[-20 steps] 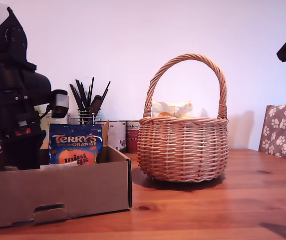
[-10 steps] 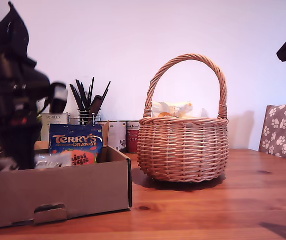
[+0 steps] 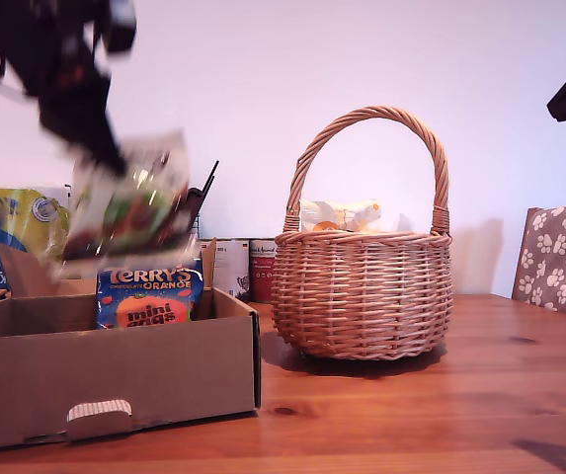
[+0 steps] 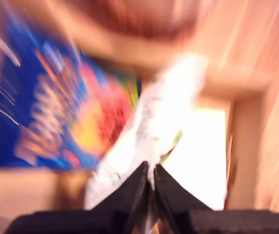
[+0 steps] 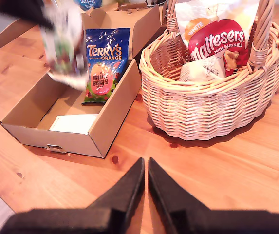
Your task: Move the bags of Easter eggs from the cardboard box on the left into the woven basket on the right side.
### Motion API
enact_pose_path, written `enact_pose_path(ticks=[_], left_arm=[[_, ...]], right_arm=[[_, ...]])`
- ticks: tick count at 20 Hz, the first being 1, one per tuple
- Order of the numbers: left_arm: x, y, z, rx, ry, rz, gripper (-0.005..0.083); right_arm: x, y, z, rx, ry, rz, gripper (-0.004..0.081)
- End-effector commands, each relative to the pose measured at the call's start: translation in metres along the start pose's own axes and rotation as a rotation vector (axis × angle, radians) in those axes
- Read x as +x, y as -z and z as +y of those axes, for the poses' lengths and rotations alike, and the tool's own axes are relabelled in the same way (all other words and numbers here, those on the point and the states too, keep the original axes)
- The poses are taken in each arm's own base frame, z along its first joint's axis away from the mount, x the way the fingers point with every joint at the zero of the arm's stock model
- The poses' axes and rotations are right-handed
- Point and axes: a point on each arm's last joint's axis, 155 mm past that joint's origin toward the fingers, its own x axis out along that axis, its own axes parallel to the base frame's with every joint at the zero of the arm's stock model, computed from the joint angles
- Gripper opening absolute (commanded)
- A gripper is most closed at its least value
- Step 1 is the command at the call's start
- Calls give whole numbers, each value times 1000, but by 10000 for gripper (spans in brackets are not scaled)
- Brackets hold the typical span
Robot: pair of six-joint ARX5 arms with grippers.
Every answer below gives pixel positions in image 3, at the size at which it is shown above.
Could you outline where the white Galaxy egg bag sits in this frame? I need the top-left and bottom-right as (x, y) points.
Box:
(49, 126), (202, 282)

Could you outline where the blue Terry's mini eggs bag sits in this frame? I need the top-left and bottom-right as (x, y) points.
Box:
(95, 264), (204, 331)

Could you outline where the red white Maltesers bag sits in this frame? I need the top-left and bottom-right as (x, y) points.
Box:
(299, 198), (381, 234)

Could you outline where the brown cardboard box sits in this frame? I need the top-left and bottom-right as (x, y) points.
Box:
(0, 239), (263, 454)

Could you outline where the long black utensil stick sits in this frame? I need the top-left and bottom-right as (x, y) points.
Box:
(198, 160), (220, 218)

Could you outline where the paw-print chair cover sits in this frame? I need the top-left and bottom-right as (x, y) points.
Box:
(515, 199), (566, 322)

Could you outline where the tin can white label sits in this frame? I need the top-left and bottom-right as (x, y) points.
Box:
(212, 238), (252, 303)

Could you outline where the tin can red label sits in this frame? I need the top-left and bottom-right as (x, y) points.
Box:
(248, 238), (278, 303)

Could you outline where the woven wicker basket with handle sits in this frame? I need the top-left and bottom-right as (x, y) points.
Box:
(270, 105), (454, 361)

